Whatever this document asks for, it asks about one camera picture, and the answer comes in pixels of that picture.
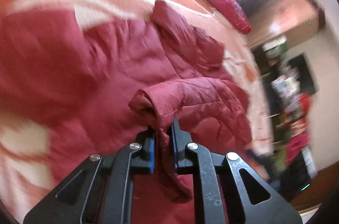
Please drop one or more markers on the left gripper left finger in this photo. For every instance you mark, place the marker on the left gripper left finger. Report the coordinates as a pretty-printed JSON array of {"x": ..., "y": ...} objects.
[{"x": 100, "y": 189}]

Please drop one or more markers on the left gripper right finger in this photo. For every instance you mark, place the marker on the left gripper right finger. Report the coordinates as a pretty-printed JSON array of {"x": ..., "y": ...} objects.
[{"x": 227, "y": 189}]

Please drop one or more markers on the red quilted puffer jacket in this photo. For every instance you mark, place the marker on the red quilted puffer jacket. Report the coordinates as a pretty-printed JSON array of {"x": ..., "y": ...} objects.
[{"x": 96, "y": 89}]

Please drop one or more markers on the pile of colourful clothes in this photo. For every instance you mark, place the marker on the pile of colourful clothes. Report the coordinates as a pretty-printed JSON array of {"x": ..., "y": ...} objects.
[{"x": 293, "y": 160}]

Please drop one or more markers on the black television screen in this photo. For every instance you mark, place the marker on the black television screen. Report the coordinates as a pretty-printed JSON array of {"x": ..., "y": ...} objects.
[{"x": 305, "y": 77}]

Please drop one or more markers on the wooden wardrobe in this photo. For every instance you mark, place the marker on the wooden wardrobe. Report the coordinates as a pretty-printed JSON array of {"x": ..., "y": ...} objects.
[{"x": 297, "y": 20}]

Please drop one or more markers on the orange white floral blanket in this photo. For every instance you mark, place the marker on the orange white floral blanket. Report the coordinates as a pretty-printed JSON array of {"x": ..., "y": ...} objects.
[{"x": 26, "y": 176}]

